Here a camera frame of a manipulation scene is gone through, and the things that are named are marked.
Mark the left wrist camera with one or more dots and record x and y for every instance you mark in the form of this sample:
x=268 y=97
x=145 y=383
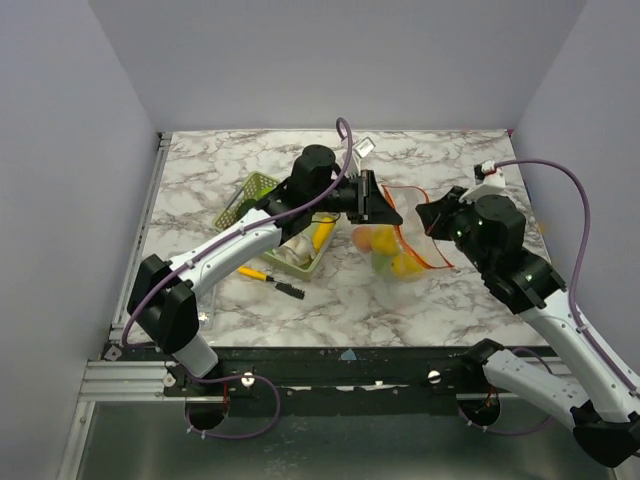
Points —
x=360 y=150

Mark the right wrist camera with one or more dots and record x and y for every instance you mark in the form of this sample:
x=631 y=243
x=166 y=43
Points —
x=489 y=180

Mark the yellow orange round fruit toy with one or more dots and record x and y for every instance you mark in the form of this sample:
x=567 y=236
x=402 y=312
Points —
x=404 y=266

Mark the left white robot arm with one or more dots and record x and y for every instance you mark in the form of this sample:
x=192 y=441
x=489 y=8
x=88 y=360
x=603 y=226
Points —
x=164 y=298

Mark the aluminium frame rail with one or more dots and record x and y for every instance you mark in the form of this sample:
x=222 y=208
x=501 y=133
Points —
x=129 y=381

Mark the yellow handled black brush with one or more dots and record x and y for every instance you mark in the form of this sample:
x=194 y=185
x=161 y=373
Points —
x=283 y=287

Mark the bright green citrus toy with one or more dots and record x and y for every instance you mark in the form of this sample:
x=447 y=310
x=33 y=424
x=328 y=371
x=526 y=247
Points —
x=246 y=206

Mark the yellow corn toy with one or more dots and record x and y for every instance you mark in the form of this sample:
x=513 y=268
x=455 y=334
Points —
x=325 y=227

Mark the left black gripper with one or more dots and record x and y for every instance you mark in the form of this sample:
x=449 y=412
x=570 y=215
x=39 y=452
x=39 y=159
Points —
x=371 y=206

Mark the yellow pear toy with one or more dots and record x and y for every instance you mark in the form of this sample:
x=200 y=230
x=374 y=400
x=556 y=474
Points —
x=383 y=241

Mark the orange peach toy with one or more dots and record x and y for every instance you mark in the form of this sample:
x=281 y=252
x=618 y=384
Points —
x=361 y=238

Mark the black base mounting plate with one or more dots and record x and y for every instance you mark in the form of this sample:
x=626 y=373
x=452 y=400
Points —
x=255 y=382

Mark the pale green perforated basket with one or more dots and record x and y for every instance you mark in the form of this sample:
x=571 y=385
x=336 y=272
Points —
x=264 y=240

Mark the green cabbage toy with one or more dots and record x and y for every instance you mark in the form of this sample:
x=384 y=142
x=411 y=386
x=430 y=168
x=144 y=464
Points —
x=383 y=264

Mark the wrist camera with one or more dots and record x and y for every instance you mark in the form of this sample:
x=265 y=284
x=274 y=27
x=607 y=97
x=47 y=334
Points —
x=489 y=180
x=360 y=150

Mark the clear zip top bag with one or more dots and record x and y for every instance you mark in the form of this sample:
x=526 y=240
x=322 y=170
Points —
x=410 y=235

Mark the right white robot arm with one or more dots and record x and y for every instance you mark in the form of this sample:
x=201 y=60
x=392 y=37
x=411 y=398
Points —
x=602 y=407

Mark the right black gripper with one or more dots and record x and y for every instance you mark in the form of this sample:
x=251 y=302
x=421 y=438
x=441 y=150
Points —
x=445 y=220

